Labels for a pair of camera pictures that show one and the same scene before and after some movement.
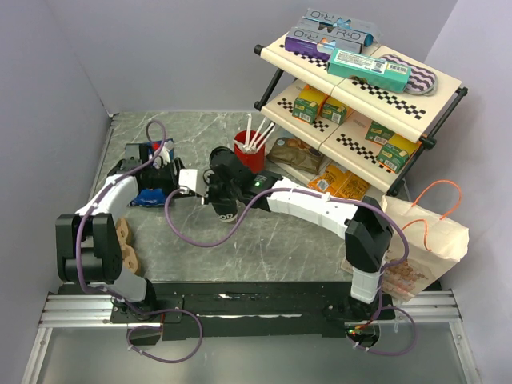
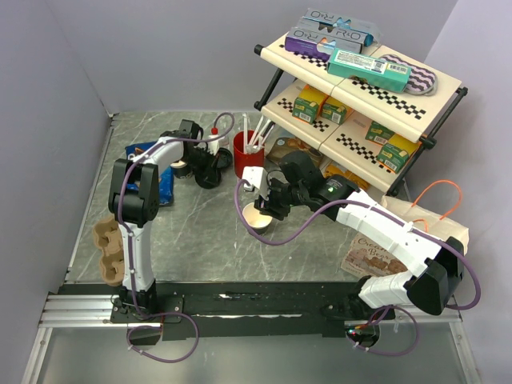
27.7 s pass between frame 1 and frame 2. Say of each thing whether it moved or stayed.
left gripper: moved
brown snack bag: stayed
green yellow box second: stayed
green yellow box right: stayed
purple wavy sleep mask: stayed
